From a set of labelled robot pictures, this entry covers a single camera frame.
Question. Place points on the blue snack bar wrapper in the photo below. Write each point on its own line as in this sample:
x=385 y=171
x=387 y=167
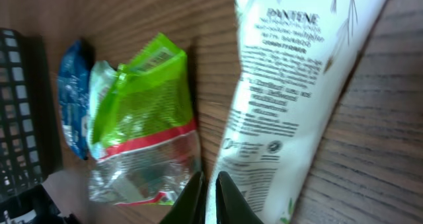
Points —
x=73 y=96

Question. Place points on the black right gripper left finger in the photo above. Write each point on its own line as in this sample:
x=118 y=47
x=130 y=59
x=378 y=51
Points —
x=190 y=206

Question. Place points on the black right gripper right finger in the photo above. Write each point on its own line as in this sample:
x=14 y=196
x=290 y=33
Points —
x=231 y=207

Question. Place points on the green clear snack bag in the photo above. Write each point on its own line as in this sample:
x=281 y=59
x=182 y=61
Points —
x=144 y=136

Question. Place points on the teal white snack packet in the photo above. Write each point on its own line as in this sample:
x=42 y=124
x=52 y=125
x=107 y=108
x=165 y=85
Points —
x=101 y=78

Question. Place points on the white conditioner tube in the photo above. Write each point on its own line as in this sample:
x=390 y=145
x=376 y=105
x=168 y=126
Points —
x=295 y=57

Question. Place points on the grey plastic mesh basket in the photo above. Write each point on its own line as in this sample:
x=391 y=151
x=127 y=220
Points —
x=29 y=135

